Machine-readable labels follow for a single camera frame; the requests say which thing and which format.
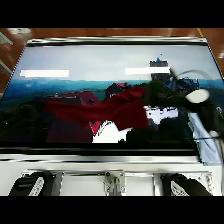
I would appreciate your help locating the red garment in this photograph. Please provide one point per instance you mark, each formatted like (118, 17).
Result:
(110, 110)

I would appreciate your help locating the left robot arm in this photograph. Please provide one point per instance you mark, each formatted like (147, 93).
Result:
(31, 185)

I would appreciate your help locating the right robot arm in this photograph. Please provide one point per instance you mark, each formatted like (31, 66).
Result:
(203, 108)

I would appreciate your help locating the light blue garment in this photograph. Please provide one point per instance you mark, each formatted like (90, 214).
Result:
(205, 140)

